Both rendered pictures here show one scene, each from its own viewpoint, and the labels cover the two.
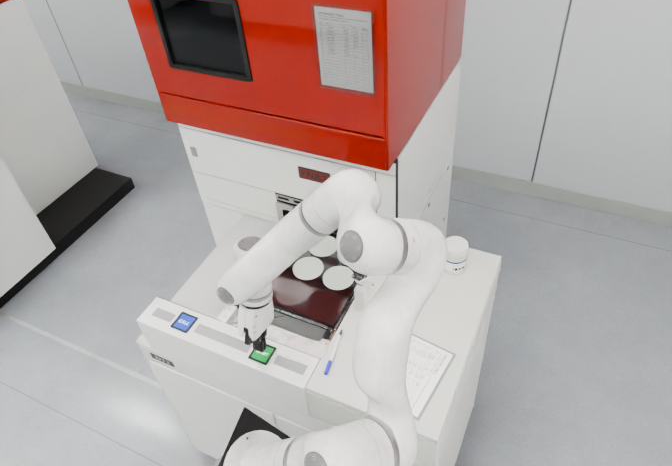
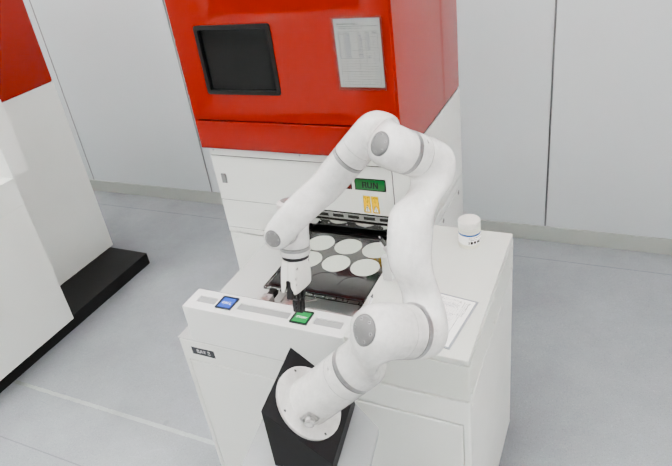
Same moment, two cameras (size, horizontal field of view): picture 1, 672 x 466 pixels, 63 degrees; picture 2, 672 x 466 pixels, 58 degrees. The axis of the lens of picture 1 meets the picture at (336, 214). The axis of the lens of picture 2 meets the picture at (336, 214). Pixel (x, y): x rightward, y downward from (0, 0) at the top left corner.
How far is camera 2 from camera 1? 59 cm
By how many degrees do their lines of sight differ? 13
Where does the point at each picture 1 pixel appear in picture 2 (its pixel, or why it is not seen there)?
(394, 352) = (420, 231)
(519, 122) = (524, 166)
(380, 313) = (406, 203)
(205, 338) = (247, 312)
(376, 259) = (400, 149)
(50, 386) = (72, 443)
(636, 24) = (615, 61)
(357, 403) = not seen: hidden behind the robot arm
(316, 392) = not seen: hidden behind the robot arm
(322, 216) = (353, 150)
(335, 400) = not seen: hidden behind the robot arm
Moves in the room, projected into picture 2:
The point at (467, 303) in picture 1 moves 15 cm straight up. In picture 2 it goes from (485, 267) to (484, 225)
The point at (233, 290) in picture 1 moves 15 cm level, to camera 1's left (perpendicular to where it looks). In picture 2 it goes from (280, 230) to (221, 239)
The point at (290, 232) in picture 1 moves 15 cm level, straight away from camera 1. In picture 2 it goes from (326, 172) to (316, 150)
